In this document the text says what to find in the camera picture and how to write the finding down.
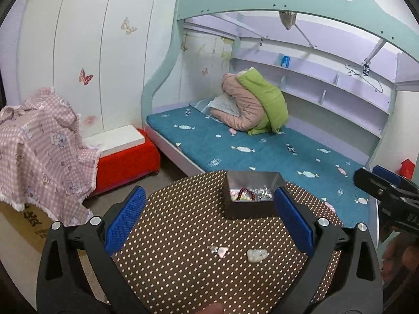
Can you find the green padded jacket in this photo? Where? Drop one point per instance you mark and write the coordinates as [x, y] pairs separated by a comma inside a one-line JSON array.
[[268, 98]]

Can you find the pink padded jacket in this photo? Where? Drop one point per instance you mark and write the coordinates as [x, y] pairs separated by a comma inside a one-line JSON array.
[[242, 104]]

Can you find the small red object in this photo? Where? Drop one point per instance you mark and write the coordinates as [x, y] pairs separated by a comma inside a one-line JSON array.
[[407, 167]]

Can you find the grey hanging cloth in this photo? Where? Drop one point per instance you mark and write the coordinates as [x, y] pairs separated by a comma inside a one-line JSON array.
[[287, 19]]

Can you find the pink checked cartoon cloth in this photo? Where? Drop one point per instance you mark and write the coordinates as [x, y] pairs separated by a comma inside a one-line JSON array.
[[39, 157]]

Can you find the white board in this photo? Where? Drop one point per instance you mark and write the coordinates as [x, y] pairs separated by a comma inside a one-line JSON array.
[[114, 139]]

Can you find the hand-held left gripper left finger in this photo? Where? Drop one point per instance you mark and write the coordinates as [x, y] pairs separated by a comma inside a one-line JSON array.
[[126, 219]]

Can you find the red storage ottoman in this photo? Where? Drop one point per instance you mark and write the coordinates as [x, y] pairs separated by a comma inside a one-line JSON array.
[[127, 166]]

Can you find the grey metal box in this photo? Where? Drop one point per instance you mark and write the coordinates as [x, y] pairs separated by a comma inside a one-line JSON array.
[[248, 207]]

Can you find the pale jade pendant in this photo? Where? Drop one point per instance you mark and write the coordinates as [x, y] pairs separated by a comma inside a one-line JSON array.
[[257, 255]]

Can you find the blue candy print mattress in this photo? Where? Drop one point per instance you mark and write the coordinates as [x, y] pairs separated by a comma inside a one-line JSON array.
[[262, 157]]

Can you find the teal bunk bed frame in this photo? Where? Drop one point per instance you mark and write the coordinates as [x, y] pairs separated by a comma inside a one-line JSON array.
[[294, 0]]

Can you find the white pillow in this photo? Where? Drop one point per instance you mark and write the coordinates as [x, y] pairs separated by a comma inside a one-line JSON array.
[[222, 103]]

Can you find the round brown polka-dot table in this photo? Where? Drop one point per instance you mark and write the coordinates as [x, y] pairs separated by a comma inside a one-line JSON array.
[[196, 278]]

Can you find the black hanging tag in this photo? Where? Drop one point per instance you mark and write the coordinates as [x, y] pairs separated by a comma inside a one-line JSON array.
[[366, 68]]

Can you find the cardboard box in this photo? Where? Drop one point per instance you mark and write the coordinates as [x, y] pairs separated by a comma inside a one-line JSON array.
[[19, 225]]

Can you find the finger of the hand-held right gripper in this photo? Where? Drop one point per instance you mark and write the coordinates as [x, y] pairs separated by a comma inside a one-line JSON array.
[[388, 172], [370, 180]]

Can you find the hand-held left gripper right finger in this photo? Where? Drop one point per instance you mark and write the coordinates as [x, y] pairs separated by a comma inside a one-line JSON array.
[[291, 216]]

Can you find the lilac wall shelf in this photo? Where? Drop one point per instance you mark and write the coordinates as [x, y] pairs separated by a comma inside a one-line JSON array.
[[311, 85]]

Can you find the white wardrobe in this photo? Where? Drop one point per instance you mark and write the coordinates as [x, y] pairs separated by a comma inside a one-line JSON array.
[[98, 55]]

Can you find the beige butterfly sticker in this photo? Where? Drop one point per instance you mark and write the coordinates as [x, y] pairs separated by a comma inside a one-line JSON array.
[[127, 26]]

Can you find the person's right hand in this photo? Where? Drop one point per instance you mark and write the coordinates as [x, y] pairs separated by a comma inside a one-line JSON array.
[[401, 256]]

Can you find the small blue box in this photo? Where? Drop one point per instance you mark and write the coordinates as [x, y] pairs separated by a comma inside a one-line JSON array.
[[285, 60]]

